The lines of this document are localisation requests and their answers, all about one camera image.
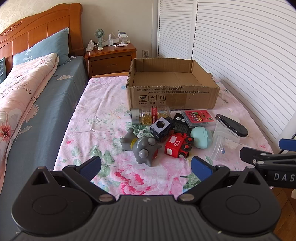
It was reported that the black digital clock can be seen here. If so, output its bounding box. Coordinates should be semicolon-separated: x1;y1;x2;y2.
173;113;193;137

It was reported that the small blue pillow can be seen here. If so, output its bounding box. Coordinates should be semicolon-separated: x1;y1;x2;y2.
0;57;6;84

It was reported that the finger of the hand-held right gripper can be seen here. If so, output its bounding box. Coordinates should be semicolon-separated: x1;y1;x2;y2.
240;147;296;165
279;138;296;150

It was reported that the pink floral quilt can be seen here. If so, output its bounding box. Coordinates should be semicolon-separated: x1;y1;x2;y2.
0;53;59;163

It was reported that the clear bottle of yellow capsules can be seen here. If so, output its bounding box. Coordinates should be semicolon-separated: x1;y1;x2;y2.
131;106;171;126

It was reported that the clear plastic jar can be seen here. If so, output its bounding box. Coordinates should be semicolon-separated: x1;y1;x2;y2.
205;135;232;161

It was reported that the blue bed sheet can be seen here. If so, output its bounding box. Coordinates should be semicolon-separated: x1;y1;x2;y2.
0;55;88;241

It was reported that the narrow white louvered door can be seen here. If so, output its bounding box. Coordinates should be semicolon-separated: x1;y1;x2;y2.
157;0;198;61

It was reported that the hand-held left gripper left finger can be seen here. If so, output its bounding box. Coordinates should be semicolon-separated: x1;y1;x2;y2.
31;156;117;205

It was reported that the red card case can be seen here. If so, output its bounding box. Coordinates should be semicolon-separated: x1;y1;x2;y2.
181;110;216;128

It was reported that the wooden bed headboard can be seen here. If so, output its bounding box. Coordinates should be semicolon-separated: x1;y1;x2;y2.
0;2;85;77

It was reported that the red toy train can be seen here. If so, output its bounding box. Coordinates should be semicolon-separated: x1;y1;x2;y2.
164;133;195;158

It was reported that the wooden table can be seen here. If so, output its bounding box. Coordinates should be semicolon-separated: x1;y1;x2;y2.
91;72;130;80

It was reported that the large blue pillow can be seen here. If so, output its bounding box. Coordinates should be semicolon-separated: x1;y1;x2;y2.
13;27;70;66

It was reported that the dark blue cube toy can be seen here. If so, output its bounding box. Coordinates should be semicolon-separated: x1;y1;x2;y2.
150;116;176;142

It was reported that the wide white louvered door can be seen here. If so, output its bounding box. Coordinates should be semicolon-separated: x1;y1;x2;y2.
192;0;296;144

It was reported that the white translucent plastic box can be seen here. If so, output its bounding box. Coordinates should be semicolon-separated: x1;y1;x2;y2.
212;118;242;149

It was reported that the wooden nightstand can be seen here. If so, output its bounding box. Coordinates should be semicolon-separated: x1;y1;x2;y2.
84;42;137;79

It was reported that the pink floral tablecloth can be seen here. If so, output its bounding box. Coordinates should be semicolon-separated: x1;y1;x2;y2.
54;76;274;202

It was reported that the small green desk fan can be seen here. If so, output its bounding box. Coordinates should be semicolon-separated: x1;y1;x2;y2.
94;29;105;48

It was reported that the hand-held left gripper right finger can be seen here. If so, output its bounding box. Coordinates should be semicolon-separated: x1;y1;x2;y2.
177;156;264;205

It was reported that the mint green round case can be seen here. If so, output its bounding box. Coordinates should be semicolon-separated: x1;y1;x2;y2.
190;126;213;149

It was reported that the white phone stand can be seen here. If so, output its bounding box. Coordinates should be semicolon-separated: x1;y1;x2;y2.
113;30;130;47

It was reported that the black computer mouse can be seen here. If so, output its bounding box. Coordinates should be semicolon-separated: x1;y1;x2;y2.
216;114;248;138

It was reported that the brown cardboard box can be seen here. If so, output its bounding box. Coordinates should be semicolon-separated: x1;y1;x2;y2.
126;58;220;109

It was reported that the grey big-eyed toy figure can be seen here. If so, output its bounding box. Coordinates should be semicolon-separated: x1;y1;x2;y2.
120;128;163;167

